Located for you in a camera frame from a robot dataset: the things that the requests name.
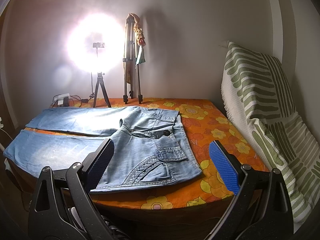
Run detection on light blue denim pants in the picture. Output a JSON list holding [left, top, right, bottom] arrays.
[[3, 106, 201, 192]]

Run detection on orange floral bedsheet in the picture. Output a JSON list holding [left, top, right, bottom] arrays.
[[23, 97, 270, 210]]

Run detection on black power adapter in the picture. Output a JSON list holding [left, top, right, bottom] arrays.
[[57, 97, 69, 107]]

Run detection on white power strip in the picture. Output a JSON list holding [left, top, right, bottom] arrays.
[[53, 93, 70, 102]]

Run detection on green striped white pillow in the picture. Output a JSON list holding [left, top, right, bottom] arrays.
[[221, 42, 319, 224]]

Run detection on colourful cloth on tripod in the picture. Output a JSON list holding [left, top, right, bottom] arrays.
[[127, 13, 146, 65]]

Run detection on bright ring light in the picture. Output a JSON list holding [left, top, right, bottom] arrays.
[[65, 12, 124, 74]]

